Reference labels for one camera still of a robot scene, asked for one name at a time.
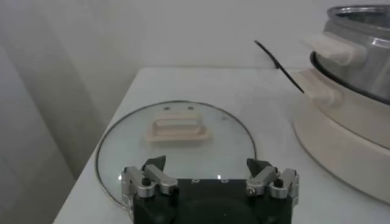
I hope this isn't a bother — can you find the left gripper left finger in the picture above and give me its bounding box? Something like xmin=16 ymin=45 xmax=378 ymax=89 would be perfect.
xmin=121 ymin=155 xmax=179 ymax=198

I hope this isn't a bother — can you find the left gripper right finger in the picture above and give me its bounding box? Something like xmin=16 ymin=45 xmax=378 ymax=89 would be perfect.
xmin=246 ymin=157 xmax=300 ymax=199

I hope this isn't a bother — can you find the perforated steel steamer basket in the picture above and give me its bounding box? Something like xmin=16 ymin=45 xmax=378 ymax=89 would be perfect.
xmin=300 ymin=4 xmax=390 ymax=106

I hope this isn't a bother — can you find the round glass pot lid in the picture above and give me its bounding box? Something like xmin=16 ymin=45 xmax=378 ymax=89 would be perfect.
xmin=95 ymin=100 xmax=258 ymax=211

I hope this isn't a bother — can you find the cream electric cooker base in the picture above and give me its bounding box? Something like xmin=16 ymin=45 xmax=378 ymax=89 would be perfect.
xmin=292 ymin=68 xmax=390 ymax=205

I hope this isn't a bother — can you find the black cooker power cord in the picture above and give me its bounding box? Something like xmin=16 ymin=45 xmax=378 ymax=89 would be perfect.
xmin=254 ymin=39 xmax=305 ymax=94

